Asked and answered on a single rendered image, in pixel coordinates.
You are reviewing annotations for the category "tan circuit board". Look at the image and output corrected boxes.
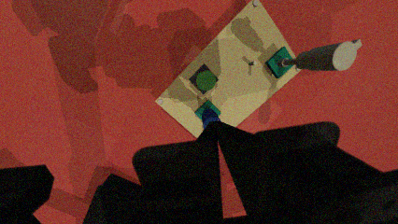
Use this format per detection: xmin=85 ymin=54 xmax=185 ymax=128
xmin=155 ymin=0 xmax=362 ymax=138

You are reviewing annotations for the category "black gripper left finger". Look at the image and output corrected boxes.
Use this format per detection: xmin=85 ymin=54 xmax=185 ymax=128
xmin=133 ymin=121 xmax=223 ymax=218

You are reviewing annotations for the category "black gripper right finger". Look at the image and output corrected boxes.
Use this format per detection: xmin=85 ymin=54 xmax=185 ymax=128
xmin=215 ymin=120 xmax=340 ymax=216

